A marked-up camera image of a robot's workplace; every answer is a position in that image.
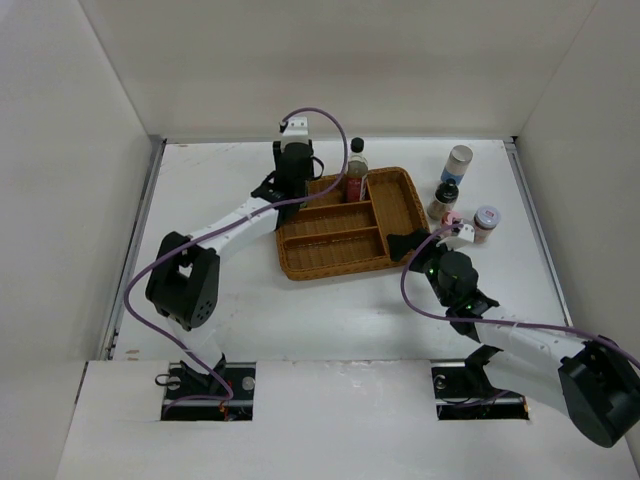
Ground black cap clear sauce bottle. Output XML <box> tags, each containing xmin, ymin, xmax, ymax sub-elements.
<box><xmin>344</xmin><ymin>137</ymin><xmax>369</xmax><ymax>203</ymax></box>

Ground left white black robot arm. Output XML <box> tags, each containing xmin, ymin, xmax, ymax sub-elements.
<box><xmin>145</xmin><ymin>134</ymin><xmax>316</xmax><ymax>399</ymax></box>

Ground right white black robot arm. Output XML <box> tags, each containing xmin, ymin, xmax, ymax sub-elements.
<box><xmin>387</xmin><ymin>223</ymin><xmax>639</xmax><ymax>448</ymax></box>

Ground aluminium table rail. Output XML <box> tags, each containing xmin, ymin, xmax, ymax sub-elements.
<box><xmin>96</xmin><ymin>135</ymin><xmax>167</xmax><ymax>360</ymax></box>
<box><xmin>503</xmin><ymin>137</ymin><xmax>574</xmax><ymax>327</ymax></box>

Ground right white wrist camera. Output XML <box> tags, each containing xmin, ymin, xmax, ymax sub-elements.
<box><xmin>437</xmin><ymin>223</ymin><xmax>475</xmax><ymax>250</ymax></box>

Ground black cap pepper grinder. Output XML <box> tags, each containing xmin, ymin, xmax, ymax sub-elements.
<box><xmin>427</xmin><ymin>179</ymin><xmax>459</xmax><ymax>221</ymax></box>

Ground brown wicker divided tray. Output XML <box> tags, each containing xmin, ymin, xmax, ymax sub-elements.
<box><xmin>276</xmin><ymin>167</ymin><xmax>429</xmax><ymax>281</ymax></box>

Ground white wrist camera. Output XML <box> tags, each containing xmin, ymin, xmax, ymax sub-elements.
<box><xmin>437</xmin><ymin>223</ymin><xmax>475</xmax><ymax>250</ymax></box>
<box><xmin>279</xmin><ymin>115</ymin><xmax>310</xmax><ymax>150</ymax></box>

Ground left aluminium table rail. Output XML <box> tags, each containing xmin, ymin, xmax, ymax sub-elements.
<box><xmin>96</xmin><ymin>135</ymin><xmax>167</xmax><ymax>360</ymax></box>

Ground right aluminium table rail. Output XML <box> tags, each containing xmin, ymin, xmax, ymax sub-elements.
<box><xmin>503</xmin><ymin>137</ymin><xmax>574</xmax><ymax>327</ymax></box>

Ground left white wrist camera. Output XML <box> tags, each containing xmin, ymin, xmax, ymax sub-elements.
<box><xmin>279</xmin><ymin>115</ymin><xmax>310</xmax><ymax>150</ymax></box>

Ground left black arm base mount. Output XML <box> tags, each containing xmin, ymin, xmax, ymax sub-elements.
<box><xmin>154</xmin><ymin>358</ymin><xmax>257</xmax><ymax>422</ymax></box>

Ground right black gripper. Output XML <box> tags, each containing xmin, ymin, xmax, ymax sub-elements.
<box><xmin>387</xmin><ymin>228</ymin><xmax>462</xmax><ymax>307</ymax></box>

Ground silver cap blue spice jar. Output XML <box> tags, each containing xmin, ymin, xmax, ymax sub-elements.
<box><xmin>440</xmin><ymin>145</ymin><xmax>473</xmax><ymax>185</ymax></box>

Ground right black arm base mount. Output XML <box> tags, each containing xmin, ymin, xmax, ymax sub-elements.
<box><xmin>431</xmin><ymin>346</ymin><xmax>529</xmax><ymax>421</ymax></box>

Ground clear lid red label jar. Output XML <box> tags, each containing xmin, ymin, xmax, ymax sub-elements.
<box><xmin>472</xmin><ymin>205</ymin><xmax>501</xmax><ymax>244</ymax></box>

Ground pink cap spice jar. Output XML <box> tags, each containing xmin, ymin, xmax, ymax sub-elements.
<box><xmin>439</xmin><ymin>210</ymin><xmax>464</xmax><ymax>236</ymax></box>

